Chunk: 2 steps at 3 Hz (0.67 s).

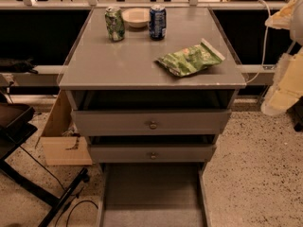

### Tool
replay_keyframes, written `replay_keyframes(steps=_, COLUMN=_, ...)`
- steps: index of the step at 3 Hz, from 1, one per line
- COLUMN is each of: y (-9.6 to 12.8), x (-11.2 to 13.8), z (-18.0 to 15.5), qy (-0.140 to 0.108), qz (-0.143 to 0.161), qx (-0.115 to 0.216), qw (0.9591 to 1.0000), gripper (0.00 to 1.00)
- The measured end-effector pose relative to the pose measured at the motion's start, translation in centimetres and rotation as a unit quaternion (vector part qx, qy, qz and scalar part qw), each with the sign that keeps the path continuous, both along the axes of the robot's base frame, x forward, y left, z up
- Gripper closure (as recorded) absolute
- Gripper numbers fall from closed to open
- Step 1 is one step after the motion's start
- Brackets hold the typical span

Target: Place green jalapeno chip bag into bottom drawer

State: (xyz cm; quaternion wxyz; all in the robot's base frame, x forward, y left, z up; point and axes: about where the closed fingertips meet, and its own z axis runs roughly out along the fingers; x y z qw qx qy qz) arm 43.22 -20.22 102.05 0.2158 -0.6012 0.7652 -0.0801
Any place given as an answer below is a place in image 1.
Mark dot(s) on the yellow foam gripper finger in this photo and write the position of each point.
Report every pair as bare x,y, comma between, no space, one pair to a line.
287,87
282,18

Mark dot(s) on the green jalapeno chip bag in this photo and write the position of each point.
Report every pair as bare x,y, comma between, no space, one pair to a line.
191,60

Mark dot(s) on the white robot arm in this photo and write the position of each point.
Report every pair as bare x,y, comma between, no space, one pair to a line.
296,29

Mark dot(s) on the grey drawer cabinet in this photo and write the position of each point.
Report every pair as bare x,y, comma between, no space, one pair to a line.
98,64

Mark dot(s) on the grey bottom drawer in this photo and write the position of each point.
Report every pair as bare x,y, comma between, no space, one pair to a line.
153,195

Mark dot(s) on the grey drawer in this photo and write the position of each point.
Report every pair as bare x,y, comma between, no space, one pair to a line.
153,195
150,112
152,148

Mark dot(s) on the grey top drawer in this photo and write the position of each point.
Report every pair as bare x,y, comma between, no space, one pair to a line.
150,112

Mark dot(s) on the grey middle drawer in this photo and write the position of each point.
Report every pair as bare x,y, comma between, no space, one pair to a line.
152,148

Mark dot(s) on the blue soda can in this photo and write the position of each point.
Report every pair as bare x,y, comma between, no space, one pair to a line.
157,22

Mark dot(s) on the white ceramic bowl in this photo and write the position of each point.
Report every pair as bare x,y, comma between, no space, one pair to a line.
137,17

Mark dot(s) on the green soda can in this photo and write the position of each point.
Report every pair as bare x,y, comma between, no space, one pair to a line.
115,24

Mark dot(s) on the open cardboard box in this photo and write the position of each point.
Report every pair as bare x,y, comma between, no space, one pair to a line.
62,145

